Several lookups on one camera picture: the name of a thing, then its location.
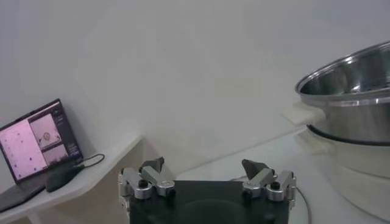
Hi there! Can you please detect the white side table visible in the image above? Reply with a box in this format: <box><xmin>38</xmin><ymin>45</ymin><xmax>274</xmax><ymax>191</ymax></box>
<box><xmin>0</xmin><ymin>133</ymin><xmax>144</xmax><ymax>224</ymax></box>

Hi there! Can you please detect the round glass pot lid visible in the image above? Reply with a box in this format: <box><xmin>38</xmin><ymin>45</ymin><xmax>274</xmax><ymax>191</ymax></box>
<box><xmin>228</xmin><ymin>175</ymin><xmax>313</xmax><ymax>224</ymax></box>

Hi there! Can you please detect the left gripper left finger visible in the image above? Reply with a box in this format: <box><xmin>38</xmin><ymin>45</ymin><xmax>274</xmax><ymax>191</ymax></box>
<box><xmin>119</xmin><ymin>156</ymin><xmax>177</xmax><ymax>200</ymax></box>

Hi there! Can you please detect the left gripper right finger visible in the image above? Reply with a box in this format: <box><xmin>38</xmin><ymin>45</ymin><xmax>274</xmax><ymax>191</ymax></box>
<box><xmin>241</xmin><ymin>158</ymin><xmax>297</xmax><ymax>202</ymax></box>

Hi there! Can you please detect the black computer mouse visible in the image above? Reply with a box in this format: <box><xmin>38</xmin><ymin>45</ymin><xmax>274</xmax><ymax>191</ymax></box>
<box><xmin>44</xmin><ymin>165</ymin><xmax>83</xmax><ymax>193</ymax></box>

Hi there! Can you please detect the black laptop with pink screen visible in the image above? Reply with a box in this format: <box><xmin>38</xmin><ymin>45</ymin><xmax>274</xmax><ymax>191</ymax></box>
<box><xmin>0</xmin><ymin>98</ymin><xmax>83</xmax><ymax>213</ymax></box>

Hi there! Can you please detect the perforated stainless steamer basket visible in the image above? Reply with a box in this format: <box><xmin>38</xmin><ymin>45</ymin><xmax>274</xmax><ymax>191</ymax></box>
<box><xmin>282</xmin><ymin>41</ymin><xmax>390</xmax><ymax>143</ymax></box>

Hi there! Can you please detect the black looped mouse cable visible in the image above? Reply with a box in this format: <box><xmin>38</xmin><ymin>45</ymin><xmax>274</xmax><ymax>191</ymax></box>
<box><xmin>74</xmin><ymin>153</ymin><xmax>106</xmax><ymax>169</ymax></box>

